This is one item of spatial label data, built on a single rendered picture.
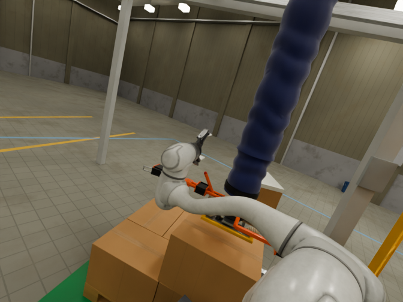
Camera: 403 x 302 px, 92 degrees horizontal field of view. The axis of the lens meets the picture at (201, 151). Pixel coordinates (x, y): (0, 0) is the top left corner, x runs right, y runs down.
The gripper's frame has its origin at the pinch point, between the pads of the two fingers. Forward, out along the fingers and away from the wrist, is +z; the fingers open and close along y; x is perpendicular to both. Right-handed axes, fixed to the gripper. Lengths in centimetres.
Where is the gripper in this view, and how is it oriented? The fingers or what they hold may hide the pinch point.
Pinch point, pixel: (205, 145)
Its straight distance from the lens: 108.3
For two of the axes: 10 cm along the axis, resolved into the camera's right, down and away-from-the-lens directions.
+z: 3.4, -1.5, 9.3
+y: -2.8, 9.3, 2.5
